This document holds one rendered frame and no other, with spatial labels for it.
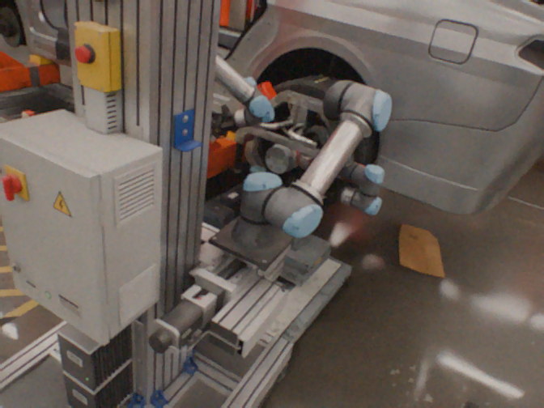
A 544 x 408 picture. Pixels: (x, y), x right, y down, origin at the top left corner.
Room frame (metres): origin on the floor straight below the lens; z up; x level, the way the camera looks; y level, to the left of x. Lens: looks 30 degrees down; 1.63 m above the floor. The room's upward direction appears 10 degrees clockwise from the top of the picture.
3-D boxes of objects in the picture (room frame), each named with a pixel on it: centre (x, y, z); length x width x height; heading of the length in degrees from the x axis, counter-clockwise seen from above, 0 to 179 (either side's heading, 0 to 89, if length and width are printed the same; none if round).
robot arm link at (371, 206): (1.52, -0.37, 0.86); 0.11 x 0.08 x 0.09; 63
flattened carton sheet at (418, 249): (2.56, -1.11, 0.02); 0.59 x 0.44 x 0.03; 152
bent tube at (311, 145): (1.79, -0.10, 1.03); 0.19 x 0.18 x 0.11; 152
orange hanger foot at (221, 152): (2.27, 0.39, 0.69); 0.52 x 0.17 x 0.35; 152
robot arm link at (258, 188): (1.18, 0.04, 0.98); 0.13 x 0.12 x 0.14; 53
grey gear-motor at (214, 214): (2.13, 0.24, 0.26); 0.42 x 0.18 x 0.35; 152
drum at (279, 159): (1.88, -0.03, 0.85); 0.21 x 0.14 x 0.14; 152
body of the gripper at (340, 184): (1.59, -0.23, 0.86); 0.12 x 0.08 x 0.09; 63
